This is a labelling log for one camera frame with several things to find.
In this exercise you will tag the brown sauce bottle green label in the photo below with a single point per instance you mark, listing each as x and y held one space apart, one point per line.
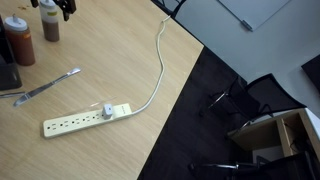
50 30

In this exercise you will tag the black box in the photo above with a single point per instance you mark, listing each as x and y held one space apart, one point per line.
8 75

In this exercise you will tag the silver table knife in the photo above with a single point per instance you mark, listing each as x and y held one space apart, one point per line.
39 89

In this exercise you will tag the silver fork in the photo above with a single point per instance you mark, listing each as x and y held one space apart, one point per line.
11 94

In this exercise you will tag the white plug adapter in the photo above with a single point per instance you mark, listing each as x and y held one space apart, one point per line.
107 111

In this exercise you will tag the cream power strip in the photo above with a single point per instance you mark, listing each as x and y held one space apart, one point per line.
66 124

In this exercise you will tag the grey whiteboard clip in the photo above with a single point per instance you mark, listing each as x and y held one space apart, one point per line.
247 25

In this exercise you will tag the whiteboard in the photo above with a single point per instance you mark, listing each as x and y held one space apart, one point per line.
253 10

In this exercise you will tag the black mesh office chair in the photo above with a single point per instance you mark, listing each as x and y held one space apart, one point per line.
266 95

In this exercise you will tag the wooden shelf unit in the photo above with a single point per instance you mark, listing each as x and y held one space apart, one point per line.
262 133

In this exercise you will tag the dark monitor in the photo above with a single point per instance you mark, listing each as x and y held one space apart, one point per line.
313 71

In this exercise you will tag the black chair with chrome base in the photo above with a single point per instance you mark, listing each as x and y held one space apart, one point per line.
286 168

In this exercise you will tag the black chair frame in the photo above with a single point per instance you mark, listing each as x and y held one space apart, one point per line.
173 12

